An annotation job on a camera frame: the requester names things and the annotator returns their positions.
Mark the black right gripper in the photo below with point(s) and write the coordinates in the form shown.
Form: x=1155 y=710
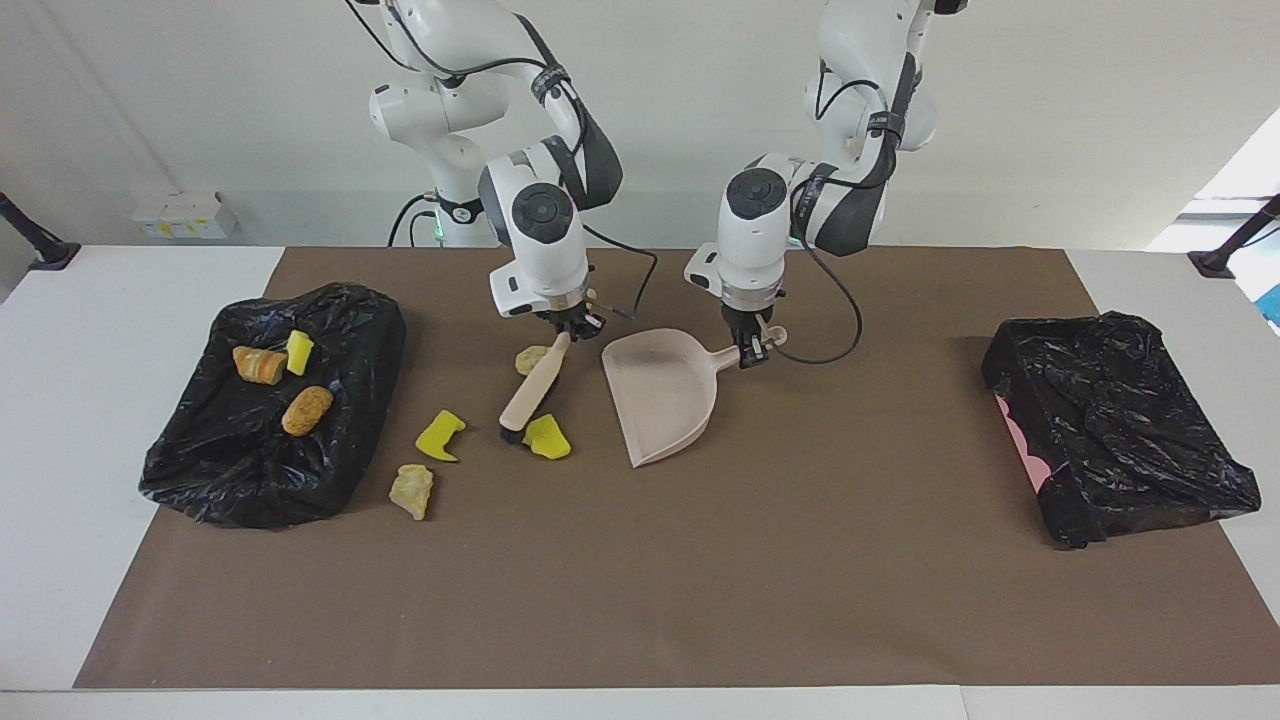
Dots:
x=575 y=315

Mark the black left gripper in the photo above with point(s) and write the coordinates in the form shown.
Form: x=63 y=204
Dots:
x=748 y=318

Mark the striped croissant piece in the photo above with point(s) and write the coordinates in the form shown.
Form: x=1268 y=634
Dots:
x=260 y=366
x=530 y=360

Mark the beige hand brush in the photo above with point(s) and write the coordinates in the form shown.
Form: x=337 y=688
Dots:
x=535 y=390

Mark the beige plastic dustpan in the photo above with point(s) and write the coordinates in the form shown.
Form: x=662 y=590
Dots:
x=660 y=400

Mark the notched yellow sponge piece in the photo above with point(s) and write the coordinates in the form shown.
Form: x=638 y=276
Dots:
x=437 y=438

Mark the pale torn pastry piece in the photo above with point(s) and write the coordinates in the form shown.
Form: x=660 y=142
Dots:
x=412 y=490

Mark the yellow green-edged sponge piece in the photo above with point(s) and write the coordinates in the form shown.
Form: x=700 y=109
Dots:
x=299 y=353

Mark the brown fried nugget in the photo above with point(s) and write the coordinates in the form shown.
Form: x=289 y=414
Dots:
x=306 y=410

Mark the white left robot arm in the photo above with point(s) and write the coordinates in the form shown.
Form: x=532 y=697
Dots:
x=755 y=240

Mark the pink bin box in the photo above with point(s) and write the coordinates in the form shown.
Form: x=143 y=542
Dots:
x=1022 y=445

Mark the black plastic bin bag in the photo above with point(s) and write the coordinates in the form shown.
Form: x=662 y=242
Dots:
x=220 y=460
x=1120 y=420

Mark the brown paper table mat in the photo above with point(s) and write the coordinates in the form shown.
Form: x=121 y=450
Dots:
x=700 y=620

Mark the blue object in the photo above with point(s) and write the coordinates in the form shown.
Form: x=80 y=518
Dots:
x=1273 y=305

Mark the white wall socket box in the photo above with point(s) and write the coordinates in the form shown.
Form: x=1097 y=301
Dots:
x=180 y=215

